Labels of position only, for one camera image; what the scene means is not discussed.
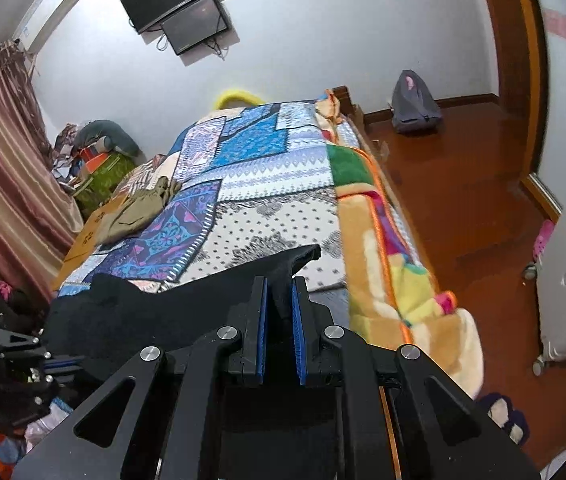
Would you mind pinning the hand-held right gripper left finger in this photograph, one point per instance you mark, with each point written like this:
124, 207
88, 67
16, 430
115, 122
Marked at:
261, 332

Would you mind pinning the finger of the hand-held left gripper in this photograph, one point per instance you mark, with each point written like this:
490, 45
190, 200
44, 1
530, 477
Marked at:
65, 361

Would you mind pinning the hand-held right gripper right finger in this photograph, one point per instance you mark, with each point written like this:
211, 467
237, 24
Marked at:
297, 342

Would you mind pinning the black pants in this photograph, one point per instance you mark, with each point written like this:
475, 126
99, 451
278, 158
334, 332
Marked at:
163, 317

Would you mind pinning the olive green pants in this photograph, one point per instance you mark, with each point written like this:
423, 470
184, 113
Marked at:
133, 215

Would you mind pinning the colourful fleece blanket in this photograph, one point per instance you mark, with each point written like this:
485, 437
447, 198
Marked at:
378, 240

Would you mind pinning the blue patchwork bed sheet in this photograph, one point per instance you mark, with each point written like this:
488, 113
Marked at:
263, 200

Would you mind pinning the green box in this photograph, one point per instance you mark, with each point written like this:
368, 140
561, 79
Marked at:
100, 182

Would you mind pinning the orange box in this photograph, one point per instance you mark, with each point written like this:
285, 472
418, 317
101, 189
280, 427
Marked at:
95, 157

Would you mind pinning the striped pink curtain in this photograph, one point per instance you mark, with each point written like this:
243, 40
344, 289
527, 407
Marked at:
3, 160

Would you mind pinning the purple slippers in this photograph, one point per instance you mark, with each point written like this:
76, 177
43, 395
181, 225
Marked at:
505, 417

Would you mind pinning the yellow fluffy item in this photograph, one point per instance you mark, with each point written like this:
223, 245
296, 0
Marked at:
235, 96

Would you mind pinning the grey backpack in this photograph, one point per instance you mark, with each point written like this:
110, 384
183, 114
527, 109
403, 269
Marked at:
415, 105

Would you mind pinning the pink slipper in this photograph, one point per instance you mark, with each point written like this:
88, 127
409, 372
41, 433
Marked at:
544, 240

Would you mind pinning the white air conditioner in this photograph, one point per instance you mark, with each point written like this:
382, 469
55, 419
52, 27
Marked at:
53, 15

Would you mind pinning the small black wall monitor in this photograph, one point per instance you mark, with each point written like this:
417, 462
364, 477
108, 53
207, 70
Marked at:
193, 22

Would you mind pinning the wooden door frame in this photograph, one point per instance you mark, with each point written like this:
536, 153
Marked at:
518, 85

